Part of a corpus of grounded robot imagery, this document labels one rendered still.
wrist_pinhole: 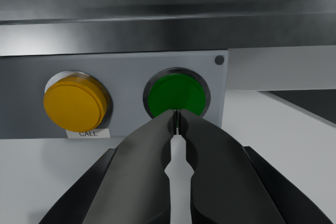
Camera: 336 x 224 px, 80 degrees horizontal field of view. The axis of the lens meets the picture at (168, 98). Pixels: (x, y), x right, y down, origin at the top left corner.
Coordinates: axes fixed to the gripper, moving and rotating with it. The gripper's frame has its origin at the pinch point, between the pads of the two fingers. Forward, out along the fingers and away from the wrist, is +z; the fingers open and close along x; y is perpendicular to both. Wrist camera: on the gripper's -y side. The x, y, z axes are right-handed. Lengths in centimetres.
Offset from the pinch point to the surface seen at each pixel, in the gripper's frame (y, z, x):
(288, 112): 7.7, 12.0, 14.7
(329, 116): 66, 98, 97
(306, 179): 20.4, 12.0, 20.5
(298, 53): -0.1, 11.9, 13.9
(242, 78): 2.7, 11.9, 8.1
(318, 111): 62, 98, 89
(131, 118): 1.6, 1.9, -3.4
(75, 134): 3.0, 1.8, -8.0
